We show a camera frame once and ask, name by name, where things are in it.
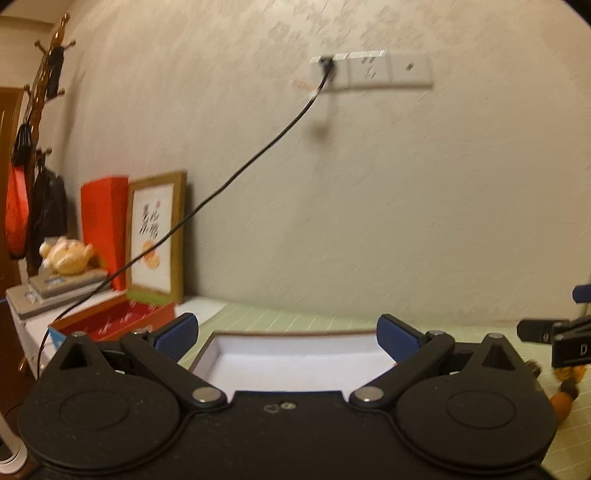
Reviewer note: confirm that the white shallow cardboard box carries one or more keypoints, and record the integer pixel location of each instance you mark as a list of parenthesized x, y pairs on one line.
[(295, 360)]

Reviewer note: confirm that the yellow plush toy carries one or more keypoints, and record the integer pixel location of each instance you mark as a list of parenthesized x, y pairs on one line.
[(67, 256)]

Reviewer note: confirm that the red open gift box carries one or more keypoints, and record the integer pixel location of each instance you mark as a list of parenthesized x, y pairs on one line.
[(115, 318)]

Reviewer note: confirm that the brown wooden door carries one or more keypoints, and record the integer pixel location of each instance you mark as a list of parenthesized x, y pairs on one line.
[(7, 138)]

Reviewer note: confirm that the grey book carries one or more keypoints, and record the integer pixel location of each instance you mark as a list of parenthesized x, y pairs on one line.
[(69, 282)]

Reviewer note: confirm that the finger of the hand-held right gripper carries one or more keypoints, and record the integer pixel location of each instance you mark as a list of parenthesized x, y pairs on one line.
[(538, 330), (582, 294)]

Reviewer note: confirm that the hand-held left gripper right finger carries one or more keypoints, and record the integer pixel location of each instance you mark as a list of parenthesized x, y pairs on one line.
[(396, 337)]

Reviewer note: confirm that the wooden coat rack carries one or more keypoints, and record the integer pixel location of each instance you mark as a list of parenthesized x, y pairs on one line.
[(44, 83)]

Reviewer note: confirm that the black hanging bag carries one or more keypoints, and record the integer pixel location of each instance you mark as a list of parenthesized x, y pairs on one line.
[(46, 207)]

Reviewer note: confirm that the stack of books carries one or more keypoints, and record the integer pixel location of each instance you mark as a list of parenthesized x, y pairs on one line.
[(32, 302)]

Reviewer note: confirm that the red hanging bag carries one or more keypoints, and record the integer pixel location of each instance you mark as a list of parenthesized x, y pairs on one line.
[(17, 212)]

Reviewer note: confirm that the orange tangerine piece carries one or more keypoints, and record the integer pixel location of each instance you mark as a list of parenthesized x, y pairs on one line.
[(566, 402)]

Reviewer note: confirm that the wooden framed calligraphy picture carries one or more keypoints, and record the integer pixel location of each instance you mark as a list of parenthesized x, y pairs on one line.
[(157, 235)]

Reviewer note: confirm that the white wall socket plate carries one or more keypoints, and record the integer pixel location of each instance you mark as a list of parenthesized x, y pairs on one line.
[(369, 69)]

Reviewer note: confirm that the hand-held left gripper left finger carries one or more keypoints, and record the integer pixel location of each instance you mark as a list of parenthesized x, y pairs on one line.
[(178, 334)]

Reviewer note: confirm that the tall red box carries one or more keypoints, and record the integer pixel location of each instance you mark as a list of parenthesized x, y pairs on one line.
[(104, 221)]

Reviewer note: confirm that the green grid cutting mat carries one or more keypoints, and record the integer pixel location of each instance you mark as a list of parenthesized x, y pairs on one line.
[(300, 318)]

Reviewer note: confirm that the black plug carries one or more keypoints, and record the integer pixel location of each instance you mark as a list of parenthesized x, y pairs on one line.
[(327, 62)]

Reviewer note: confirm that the white wall plate with plug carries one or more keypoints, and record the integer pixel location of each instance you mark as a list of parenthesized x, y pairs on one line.
[(339, 76)]

